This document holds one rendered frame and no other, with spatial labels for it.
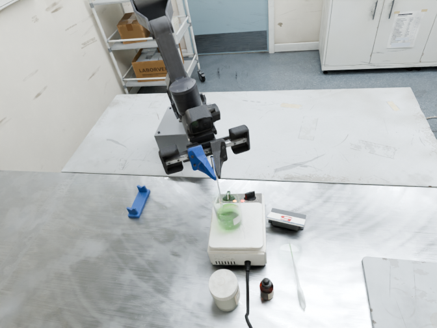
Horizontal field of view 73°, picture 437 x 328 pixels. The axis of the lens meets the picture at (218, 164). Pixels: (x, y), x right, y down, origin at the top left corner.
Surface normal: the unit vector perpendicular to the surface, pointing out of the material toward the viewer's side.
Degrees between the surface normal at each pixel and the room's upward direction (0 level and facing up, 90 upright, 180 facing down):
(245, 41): 90
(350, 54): 90
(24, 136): 90
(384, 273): 0
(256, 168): 0
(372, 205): 0
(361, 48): 90
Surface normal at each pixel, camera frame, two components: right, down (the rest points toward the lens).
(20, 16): 0.98, 0.03
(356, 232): -0.14, -0.70
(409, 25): -0.17, 0.72
